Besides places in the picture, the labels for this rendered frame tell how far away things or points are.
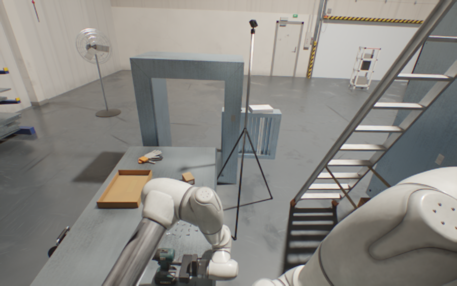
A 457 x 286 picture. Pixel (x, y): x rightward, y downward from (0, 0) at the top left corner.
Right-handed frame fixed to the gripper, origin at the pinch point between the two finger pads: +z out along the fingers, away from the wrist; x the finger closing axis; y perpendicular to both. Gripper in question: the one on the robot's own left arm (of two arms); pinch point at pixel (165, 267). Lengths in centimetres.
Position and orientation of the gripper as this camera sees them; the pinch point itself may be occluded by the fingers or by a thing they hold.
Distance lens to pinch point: 139.8
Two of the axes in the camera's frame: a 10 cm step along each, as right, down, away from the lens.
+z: -10.0, -0.4, 0.0
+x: 0.2, -4.6, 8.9
